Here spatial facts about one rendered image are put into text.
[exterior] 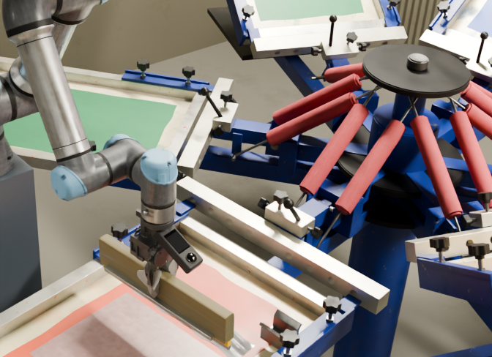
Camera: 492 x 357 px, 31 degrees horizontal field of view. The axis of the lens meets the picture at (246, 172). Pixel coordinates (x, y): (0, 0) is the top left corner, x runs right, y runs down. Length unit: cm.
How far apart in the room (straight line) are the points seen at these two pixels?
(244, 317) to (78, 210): 208
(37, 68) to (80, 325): 66
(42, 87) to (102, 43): 333
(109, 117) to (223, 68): 252
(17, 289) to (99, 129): 69
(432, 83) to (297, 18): 84
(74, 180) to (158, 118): 116
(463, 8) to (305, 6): 58
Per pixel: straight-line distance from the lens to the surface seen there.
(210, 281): 231
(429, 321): 377
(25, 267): 244
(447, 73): 264
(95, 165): 189
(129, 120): 297
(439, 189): 244
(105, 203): 423
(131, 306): 223
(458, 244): 224
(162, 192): 188
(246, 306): 225
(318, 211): 245
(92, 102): 308
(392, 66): 263
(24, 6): 186
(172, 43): 550
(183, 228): 245
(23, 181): 229
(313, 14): 330
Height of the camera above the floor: 245
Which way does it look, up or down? 33 degrees down
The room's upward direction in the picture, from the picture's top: 5 degrees clockwise
